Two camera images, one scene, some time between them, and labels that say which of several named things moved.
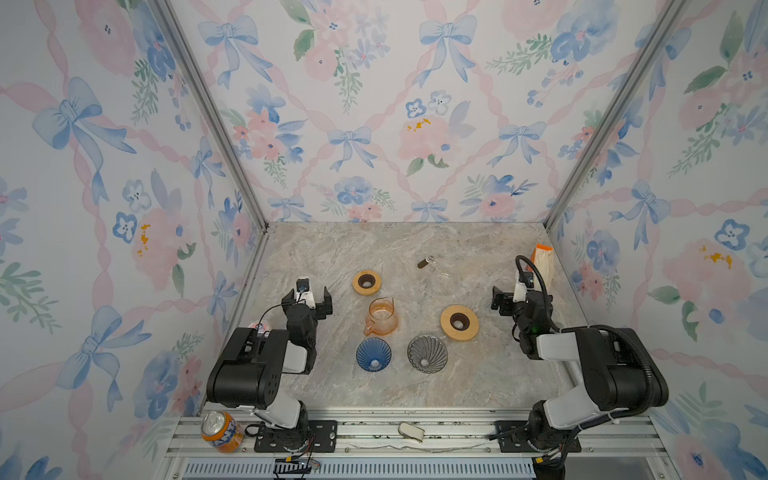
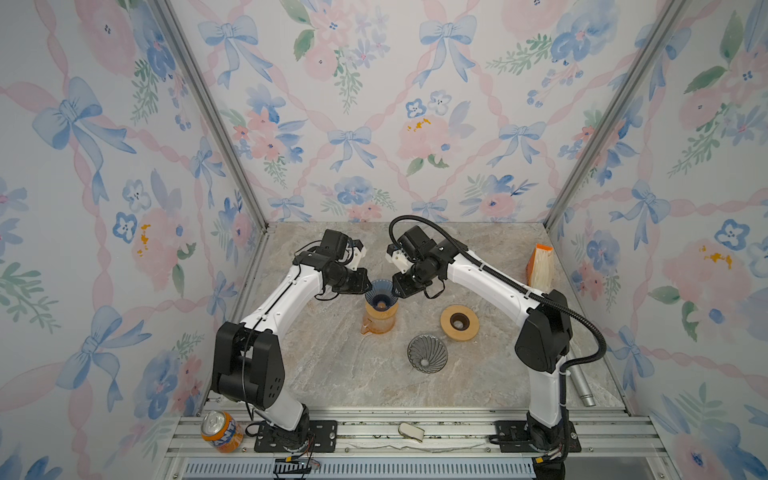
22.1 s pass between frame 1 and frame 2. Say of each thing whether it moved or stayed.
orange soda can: stayed
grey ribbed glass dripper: stayed
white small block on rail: stayed
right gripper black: moved
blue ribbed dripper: moved
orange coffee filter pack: stayed
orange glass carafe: stayed
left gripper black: moved
